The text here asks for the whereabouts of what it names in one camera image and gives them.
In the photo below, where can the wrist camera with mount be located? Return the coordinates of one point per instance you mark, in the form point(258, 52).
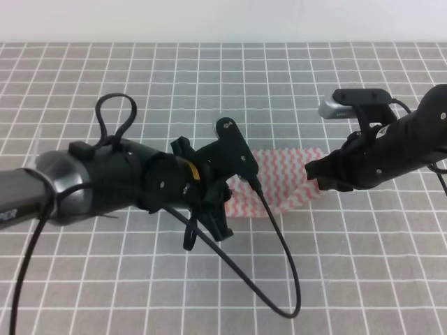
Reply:
point(368, 106)
point(230, 154)

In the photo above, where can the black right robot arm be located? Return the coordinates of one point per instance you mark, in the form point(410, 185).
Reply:
point(385, 147)

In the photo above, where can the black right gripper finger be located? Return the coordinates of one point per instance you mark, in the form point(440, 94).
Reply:
point(334, 184)
point(324, 168)

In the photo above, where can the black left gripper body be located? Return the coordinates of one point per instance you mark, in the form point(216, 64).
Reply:
point(187, 178)

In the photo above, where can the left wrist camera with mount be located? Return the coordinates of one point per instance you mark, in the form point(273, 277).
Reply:
point(230, 154)

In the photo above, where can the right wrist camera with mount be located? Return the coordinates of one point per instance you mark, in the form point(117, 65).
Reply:
point(368, 106)

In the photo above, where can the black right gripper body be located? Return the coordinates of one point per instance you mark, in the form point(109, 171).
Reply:
point(354, 171)

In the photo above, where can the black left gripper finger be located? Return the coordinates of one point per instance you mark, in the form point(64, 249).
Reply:
point(213, 218)

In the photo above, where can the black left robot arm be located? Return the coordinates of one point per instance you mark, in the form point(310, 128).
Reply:
point(82, 182)

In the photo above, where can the pink white wavy striped towel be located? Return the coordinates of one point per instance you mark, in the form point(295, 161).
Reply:
point(284, 183)

